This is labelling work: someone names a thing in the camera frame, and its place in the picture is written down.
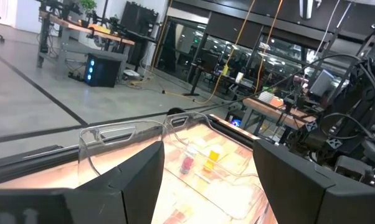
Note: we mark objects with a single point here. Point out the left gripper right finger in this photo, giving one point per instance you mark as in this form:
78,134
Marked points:
299,193

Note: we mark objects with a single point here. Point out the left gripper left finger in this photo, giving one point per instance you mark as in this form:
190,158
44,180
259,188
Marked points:
112,199

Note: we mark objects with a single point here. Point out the teal bottle pink pills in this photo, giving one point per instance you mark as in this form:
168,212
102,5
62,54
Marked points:
186,165

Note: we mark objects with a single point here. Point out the wide amber bottle red pills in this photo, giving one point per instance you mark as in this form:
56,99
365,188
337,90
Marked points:
212,157

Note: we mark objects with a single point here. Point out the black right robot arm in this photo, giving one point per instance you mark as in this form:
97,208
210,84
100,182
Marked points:
362,102

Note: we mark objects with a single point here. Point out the clear plastic storage bin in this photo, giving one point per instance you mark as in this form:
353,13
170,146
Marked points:
35,161

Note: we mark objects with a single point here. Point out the wooden desk with clutter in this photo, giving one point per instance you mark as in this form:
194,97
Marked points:
268,110

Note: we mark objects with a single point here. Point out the grey monitor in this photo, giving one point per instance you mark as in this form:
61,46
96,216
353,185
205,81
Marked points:
321,82

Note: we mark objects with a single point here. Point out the black computer tower blue lights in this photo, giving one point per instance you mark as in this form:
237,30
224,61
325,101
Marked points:
103,71

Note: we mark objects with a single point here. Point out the black power strip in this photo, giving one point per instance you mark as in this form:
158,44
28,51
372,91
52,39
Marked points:
75,76

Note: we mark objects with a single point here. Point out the white cup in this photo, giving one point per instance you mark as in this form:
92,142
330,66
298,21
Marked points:
240,77

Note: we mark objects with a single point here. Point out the wooden workbench with equipment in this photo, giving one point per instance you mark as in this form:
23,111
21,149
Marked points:
112,36

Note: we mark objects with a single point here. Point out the small potted desk plant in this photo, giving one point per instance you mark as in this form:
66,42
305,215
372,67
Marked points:
88,4

